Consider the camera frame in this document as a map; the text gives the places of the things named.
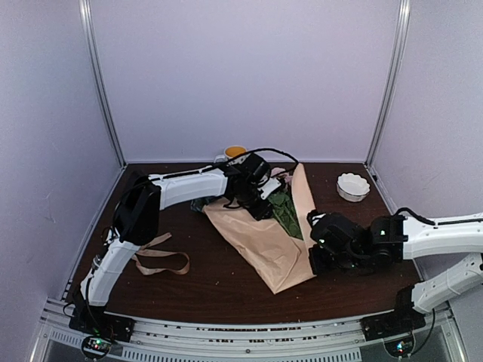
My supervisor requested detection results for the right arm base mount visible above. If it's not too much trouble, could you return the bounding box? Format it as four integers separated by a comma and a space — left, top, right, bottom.
360, 286, 426, 341

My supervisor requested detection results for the right aluminium frame post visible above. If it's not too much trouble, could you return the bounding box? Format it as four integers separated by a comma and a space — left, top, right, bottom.
365, 0, 411, 169

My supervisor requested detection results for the left aluminium frame post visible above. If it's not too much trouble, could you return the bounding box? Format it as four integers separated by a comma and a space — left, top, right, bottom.
78, 0, 127, 167

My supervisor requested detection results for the circuit board with leds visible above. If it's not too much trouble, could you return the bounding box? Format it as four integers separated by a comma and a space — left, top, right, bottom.
81, 336, 112, 359
384, 338, 415, 359

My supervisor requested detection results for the green and tan wrapping paper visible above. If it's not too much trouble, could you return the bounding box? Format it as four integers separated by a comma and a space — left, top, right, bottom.
202, 164, 315, 294

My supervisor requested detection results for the left circuit board with leds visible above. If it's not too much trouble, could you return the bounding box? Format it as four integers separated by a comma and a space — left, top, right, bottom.
81, 336, 112, 359

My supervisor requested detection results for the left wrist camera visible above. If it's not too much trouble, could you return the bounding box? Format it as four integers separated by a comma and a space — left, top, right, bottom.
232, 153, 270, 185

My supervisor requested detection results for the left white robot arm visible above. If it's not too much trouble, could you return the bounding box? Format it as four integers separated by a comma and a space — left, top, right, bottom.
72, 164, 281, 335

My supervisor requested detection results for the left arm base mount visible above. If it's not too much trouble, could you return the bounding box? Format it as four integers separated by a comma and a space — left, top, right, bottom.
69, 293, 135, 342

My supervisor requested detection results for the white scalloped dish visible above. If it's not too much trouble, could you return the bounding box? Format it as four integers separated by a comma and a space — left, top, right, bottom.
337, 173, 371, 203

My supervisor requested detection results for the right circuit board with leds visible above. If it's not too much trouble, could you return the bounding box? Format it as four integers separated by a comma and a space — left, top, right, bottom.
384, 338, 415, 359

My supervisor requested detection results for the white mug with orange inside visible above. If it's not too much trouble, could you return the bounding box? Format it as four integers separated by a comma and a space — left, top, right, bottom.
214, 146, 247, 163

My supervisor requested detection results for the aluminium frame post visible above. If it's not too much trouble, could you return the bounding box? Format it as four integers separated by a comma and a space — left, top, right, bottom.
78, 0, 127, 167
365, 0, 411, 169

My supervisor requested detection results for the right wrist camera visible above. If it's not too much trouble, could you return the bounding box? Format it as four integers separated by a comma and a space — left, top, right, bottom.
310, 213, 364, 255

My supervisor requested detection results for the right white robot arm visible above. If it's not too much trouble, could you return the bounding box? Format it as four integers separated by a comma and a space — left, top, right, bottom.
306, 207, 482, 333

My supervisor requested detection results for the front aluminium rail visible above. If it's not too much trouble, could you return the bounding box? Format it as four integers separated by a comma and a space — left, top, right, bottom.
35, 297, 466, 362

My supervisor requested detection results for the blue hydrangea fake flower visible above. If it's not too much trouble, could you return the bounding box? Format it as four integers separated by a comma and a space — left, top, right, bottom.
190, 188, 304, 241

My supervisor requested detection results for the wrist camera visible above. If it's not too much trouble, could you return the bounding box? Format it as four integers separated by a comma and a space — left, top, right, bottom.
310, 213, 364, 255
232, 153, 270, 185

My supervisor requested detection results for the beige ribbon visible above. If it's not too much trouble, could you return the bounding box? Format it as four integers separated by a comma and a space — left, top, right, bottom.
131, 232, 191, 276

